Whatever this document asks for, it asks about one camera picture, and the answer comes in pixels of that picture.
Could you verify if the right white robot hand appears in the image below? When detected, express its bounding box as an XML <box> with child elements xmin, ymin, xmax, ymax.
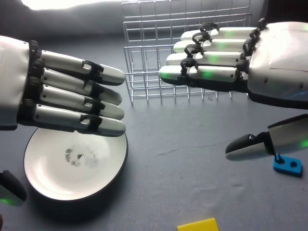
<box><xmin>158</xmin><ymin>18</ymin><xmax>308</xmax><ymax>161</ymax></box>

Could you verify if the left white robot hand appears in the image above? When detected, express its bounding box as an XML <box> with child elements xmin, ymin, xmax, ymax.
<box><xmin>0</xmin><ymin>36</ymin><xmax>126</xmax><ymax>206</ymax></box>

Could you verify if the white plate with black rim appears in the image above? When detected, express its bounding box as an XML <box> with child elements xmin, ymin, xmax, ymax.
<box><xmin>23</xmin><ymin>126</ymin><xmax>129</xmax><ymax>203</ymax></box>

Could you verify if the blue block with two holes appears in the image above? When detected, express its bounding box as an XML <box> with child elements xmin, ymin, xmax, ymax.
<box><xmin>273</xmin><ymin>155</ymin><xmax>303</xmax><ymax>178</ymax></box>

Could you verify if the yellow rectangular block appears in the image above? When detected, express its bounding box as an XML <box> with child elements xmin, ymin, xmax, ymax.
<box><xmin>177</xmin><ymin>218</ymin><xmax>220</xmax><ymax>231</ymax></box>

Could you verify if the silver wire dish rack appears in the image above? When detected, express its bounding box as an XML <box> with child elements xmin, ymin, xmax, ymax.
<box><xmin>121</xmin><ymin>0</ymin><xmax>252</xmax><ymax>106</ymax></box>

